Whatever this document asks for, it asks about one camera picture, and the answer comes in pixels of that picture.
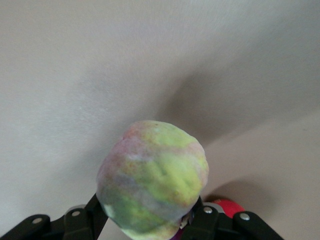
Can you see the purple eggplant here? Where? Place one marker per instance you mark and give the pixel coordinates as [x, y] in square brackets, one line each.
[178, 236]

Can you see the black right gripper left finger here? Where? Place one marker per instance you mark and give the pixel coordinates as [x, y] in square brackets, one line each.
[75, 222]

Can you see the red pomegranate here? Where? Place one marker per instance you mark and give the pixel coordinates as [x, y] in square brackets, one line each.
[231, 206]

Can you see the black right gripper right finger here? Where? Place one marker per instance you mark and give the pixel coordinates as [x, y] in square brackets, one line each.
[225, 227]

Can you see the green pink peach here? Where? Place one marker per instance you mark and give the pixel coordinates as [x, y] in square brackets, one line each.
[155, 180]

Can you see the brown table mat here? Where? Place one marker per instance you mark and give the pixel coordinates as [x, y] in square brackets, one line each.
[75, 75]

